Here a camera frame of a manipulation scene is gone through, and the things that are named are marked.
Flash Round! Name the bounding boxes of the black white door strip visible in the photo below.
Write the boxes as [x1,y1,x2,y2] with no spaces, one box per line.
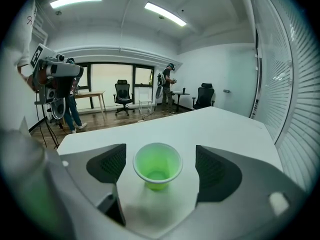
[250,57,263,120]

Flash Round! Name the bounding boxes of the person's grey sweatshirt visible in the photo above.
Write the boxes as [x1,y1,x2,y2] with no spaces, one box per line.
[0,0,39,68]

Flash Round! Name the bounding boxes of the long ceiling light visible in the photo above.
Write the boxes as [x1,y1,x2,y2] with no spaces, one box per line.
[143,1,188,28]
[49,0,104,10]

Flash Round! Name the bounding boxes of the green plastic cup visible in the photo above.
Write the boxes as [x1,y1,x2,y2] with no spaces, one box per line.
[132,141,184,192]

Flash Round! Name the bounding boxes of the dark framed window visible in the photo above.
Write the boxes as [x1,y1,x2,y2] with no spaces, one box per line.
[74,62,155,90]

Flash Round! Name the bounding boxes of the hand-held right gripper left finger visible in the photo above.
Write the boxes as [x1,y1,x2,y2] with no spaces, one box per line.
[57,142,128,228]

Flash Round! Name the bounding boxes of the round black side table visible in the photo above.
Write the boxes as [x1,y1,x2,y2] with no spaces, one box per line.
[172,91,191,113]

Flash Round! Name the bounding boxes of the light wooden desk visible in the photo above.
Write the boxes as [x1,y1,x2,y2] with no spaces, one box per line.
[73,89,107,121]

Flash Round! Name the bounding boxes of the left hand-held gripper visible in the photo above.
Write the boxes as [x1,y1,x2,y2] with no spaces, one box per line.
[29,43,85,107]

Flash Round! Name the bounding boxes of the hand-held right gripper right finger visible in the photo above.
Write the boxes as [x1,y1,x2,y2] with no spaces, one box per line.
[195,144,308,224]

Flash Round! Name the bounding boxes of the black high-back office chair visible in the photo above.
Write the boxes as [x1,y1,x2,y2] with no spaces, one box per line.
[191,82,216,111]

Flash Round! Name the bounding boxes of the white venetian blinds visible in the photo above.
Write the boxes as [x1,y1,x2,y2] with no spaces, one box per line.
[252,0,316,193]

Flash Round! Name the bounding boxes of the black mesh office chair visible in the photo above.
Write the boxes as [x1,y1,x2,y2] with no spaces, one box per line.
[112,79,136,117]

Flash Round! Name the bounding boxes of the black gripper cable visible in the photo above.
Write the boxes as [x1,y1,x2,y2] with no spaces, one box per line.
[35,103,60,150]

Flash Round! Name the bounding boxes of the white stool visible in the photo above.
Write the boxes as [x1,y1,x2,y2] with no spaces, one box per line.
[138,99,154,115]

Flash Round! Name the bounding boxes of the person's left hand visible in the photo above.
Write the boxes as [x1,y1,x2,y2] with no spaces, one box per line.
[38,68,55,88]

